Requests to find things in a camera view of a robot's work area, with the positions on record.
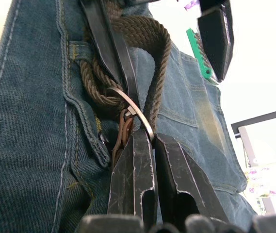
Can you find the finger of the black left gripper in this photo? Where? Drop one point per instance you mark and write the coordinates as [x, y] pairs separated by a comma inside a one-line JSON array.
[[215, 38], [108, 41]]

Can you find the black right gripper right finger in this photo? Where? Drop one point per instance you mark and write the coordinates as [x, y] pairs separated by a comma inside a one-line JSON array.
[[176, 174]]

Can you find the black metal frame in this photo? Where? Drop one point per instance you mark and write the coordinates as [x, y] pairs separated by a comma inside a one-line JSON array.
[[261, 119]]

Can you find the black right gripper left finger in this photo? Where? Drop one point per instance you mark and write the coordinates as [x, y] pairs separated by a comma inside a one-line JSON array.
[[123, 184]]

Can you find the purple object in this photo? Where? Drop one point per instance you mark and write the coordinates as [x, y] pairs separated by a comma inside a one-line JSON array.
[[190, 4]]

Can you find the blue denim shorts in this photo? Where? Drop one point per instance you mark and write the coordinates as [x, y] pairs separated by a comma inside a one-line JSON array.
[[31, 121]]

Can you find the brown braided belt with buckle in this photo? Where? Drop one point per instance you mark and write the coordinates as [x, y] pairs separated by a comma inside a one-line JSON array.
[[142, 31]]

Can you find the floral patterned cloth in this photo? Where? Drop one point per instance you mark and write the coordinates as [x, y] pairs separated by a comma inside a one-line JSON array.
[[268, 179]]

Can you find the green plastic clip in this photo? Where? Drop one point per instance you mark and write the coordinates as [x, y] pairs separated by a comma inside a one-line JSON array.
[[196, 46]]

